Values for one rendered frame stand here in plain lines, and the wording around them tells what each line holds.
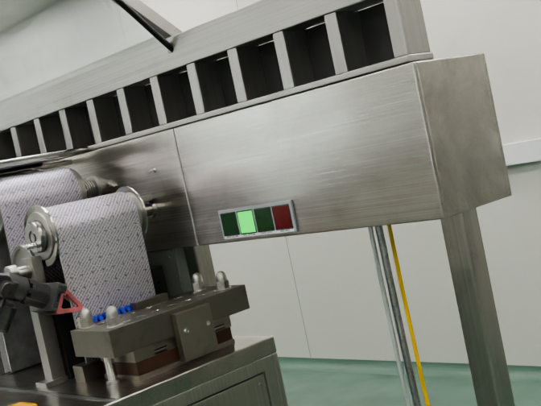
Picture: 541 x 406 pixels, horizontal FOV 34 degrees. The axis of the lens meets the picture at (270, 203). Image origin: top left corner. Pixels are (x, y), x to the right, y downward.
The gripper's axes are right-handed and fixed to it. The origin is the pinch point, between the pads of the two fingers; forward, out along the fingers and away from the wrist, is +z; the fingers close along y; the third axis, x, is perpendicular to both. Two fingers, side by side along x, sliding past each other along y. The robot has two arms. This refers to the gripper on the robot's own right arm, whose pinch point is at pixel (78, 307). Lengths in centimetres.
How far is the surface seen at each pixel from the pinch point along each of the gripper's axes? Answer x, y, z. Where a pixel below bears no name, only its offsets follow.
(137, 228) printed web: 22.9, 0.3, 10.4
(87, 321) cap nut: -3.8, 8.5, -1.7
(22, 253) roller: 11.7, -18.0, -8.8
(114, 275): 9.9, 0.2, 7.3
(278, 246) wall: 108, -211, 242
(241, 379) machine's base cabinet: -9.4, 25.7, 31.2
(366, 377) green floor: 36, -150, 270
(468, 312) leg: 10, 73, 49
